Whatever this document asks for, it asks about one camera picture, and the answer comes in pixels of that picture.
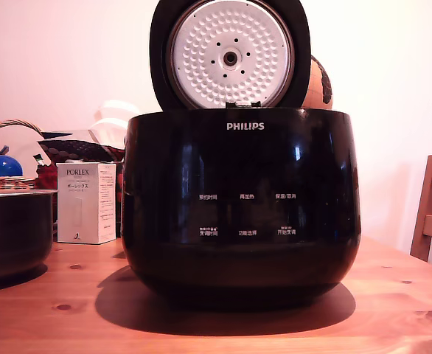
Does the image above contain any black Philips rice cooker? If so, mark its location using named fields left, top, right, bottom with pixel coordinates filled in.
left=121, top=107, right=362, bottom=310

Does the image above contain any rice cooker lid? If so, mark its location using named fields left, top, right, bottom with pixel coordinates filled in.
left=149, top=0, right=312, bottom=111

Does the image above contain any dark metallic inner pot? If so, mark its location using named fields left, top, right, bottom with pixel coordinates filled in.
left=0, top=189, right=59, bottom=281

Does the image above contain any white folded paper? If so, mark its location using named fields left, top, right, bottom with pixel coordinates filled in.
left=88, top=100, right=142, bottom=150

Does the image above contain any white Porlex box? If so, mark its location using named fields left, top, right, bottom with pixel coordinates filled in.
left=55, top=162, right=117, bottom=246

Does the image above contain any orange patterned globe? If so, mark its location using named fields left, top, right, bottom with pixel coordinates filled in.
left=301, top=54, right=333, bottom=111

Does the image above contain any woven wicker basket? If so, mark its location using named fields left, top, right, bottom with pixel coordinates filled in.
left=0, top=118, right=46, bottom=191

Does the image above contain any blue ball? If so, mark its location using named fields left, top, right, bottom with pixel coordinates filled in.
left=0, top=154, right=24, bottom=178

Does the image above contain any wooden chair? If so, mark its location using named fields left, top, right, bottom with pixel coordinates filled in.
left=409, top=154, right=432, bottom=263

